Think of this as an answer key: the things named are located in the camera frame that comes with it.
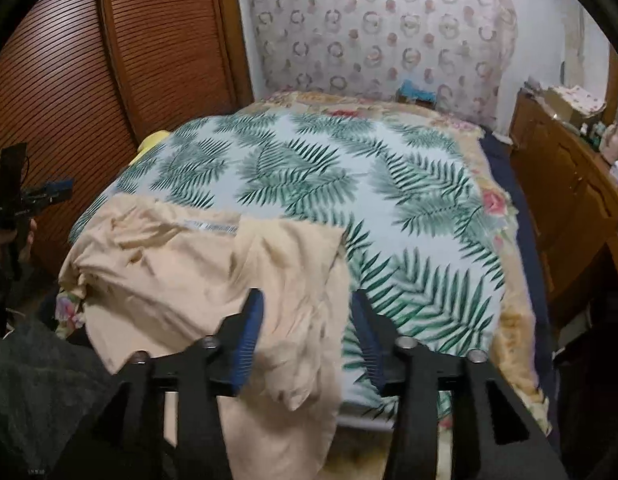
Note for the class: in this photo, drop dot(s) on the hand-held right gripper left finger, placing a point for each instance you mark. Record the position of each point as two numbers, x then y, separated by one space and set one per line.
249 340

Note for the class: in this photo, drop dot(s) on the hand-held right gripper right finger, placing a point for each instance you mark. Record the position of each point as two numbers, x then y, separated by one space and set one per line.
366 340

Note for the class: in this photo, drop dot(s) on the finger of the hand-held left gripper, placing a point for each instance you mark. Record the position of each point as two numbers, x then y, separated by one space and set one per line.
56 186
54 197

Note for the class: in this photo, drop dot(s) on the peach printed t-shirt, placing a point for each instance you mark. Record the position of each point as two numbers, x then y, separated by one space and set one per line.
189 285

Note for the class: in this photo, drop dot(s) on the person's left hand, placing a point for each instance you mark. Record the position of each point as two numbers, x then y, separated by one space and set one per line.
28 240

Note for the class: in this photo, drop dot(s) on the yellow pillow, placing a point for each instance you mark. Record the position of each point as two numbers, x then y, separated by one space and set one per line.
151 145

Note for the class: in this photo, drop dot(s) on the wooden louvered wardrobe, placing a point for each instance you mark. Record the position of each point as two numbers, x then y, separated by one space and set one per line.
139 60

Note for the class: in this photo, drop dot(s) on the palm leaf printed blanket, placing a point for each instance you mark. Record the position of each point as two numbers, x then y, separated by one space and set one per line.
339 185

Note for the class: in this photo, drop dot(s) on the person's dark grey clothing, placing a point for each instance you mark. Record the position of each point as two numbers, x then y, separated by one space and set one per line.
39 385

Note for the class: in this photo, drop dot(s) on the floral blanket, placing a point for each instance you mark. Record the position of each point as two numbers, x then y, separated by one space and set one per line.
494 202

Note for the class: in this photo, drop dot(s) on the wooden sideboard cabinet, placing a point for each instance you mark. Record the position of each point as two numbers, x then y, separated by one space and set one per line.
564 185

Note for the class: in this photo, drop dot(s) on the blue box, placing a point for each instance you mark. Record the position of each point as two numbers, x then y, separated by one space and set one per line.
416 92

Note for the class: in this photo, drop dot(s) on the cardboard box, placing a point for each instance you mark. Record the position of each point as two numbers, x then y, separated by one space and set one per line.
559 107

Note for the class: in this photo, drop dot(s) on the circle patterned curtain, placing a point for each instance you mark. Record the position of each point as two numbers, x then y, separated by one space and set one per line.
364 35

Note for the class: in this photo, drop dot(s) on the pink thermos jug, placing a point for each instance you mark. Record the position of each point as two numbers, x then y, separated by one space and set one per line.
614 145

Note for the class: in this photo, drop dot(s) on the white floral cloth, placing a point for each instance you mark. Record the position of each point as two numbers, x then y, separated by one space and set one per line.
584 97

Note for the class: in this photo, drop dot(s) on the beige tied window curtain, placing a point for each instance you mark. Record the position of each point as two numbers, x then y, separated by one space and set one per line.
573 35

